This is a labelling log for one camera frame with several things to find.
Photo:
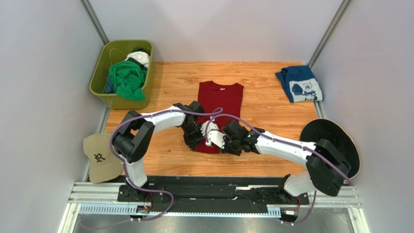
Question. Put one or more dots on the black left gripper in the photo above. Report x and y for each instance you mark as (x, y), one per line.
(193, 143)

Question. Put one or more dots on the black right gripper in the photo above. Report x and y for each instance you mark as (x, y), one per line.
(228, 141)

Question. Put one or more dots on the dark red t-shirt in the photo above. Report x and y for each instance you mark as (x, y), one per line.
(211, 96)

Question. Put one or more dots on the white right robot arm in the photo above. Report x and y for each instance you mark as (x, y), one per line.
(324, 148)

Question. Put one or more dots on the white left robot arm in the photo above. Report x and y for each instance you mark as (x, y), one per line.
(129, 142)

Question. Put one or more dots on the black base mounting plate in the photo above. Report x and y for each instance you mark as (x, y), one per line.
(212, 195)

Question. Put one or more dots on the black wide-brim hat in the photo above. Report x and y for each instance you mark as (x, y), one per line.
(322, 128)

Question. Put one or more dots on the folded blue printed t-shirt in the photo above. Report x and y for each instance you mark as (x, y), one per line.
(299, 84)

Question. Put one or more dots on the green t-shirt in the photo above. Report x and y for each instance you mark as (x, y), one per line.
(128, 79)

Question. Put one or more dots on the white garment in basket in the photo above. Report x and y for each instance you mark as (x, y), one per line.
(140, 57)

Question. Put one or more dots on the beige bucket hat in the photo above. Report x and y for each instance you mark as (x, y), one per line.
(103, 164)

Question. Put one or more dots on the dark blue garment in basket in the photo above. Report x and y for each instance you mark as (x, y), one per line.
(109, 88)

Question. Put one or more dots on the green plastic laundry basket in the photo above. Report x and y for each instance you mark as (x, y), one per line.
(115, 52)

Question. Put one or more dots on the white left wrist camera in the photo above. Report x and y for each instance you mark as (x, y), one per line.
(207, 126)

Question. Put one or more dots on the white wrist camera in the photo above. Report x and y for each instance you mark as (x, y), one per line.
(207, 126)
(215, 137)

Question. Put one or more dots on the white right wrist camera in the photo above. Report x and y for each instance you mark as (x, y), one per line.
(215, 137)

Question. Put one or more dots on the aluminium frame rail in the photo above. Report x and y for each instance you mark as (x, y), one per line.
(95, 208)

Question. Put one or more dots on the left aluminium corner post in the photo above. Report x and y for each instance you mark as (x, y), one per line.
(88, 8)

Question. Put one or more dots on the aluminium corner post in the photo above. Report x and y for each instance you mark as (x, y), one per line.
(88, 8)
(341, 11)

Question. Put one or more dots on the right aluminium corner post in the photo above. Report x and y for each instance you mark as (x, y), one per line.
(341, 11)

